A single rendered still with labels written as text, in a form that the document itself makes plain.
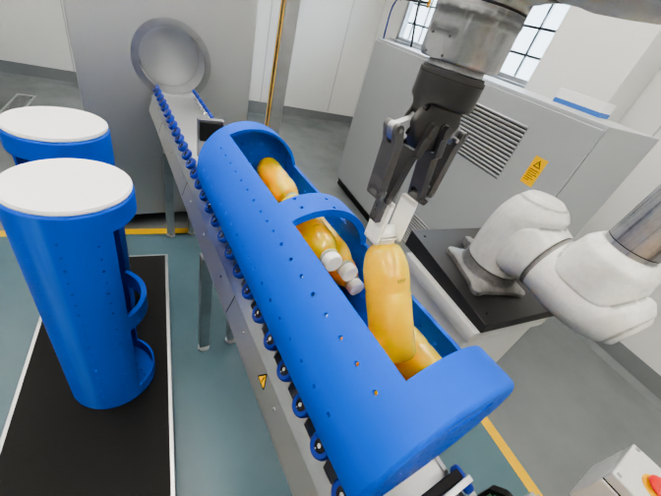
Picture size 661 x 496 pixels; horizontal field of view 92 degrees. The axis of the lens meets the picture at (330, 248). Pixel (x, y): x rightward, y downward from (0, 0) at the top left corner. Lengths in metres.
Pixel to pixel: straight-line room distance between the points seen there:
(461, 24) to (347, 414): 0.45
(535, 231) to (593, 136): 1.08
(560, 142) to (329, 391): 1.74
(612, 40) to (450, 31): 2.78
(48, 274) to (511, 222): 1.15
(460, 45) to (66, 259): 0.93
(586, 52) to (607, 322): 2.55
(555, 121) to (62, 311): 2.12
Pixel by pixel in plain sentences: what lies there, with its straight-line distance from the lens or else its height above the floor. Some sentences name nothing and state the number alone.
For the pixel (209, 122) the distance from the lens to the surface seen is 1.43.
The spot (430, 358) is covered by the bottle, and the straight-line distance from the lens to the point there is 0.56.
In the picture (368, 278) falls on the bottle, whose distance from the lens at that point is 0.48.
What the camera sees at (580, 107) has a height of 1.47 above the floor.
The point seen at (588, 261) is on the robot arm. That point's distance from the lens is 0.84.
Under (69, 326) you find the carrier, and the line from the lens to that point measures 1.20.
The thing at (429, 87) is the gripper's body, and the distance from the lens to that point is 0.40.
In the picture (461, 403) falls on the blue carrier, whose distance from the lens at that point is 0.43.
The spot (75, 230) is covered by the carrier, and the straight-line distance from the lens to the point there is 0.96.
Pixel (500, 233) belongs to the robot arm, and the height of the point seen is 1.21.
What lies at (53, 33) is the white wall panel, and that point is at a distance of 5.43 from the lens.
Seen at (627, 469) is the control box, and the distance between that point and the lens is 0.76.
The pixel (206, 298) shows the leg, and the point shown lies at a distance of 1.55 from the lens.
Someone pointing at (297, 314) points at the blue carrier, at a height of 1.16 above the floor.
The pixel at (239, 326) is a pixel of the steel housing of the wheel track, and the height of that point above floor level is 0.87.
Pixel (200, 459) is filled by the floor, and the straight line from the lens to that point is 1.63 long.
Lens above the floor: 1.54
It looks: 35 degrees down
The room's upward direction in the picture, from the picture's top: 18 degrees clockwise
